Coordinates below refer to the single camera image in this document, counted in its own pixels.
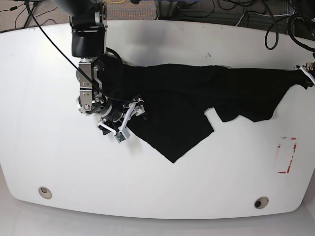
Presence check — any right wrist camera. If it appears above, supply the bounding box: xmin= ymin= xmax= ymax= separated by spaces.
xmin=114 ymin=129 xmax=130 ymax=143

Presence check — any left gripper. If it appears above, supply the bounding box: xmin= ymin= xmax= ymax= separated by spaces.
xmin=295 ymin=62 xmax=315 ymax=89

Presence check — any left table grommet hole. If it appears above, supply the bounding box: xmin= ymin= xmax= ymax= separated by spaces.
xmin=38 ymin=187 xmax=52 ymax=200

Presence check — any table grommet hole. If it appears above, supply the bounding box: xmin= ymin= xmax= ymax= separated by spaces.
xmin=254 ymin=197 xmax=269 ymax=209
xmin=38 ymin=187 xmax=52 ymax=200

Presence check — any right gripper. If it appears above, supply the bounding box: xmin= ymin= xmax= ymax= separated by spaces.
xmin=98 ymin=97 xmax=149 ymax=135

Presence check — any black tripod stand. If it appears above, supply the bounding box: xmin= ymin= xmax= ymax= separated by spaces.
xmin=22 ymin=1 xmax=38 ymax=29

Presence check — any white cable on floor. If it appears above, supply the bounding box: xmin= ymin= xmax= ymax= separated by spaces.
xmin=235 ymin=11 xmax=293 ymax=27

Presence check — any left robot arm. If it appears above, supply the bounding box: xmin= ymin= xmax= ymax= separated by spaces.
xmin=287 ymin=0 xmax=315 ymax=57

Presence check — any right table grommet hole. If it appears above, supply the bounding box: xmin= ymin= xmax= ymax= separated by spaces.
xmin=254 ymin=197 xmax=269 ymax=209

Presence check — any red tape rectangle marking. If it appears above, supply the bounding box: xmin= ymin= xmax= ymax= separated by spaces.
xmin=276 ymin=137 xmax=297 ymax=174

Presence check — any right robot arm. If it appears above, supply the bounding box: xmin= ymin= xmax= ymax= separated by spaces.
xmin=54 ymin=0 xmax=145 ymax=142

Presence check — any black graphic t-shirt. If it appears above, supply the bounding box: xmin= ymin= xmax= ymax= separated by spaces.
xmin=100 ymin=56 xmax=307 ymax=162

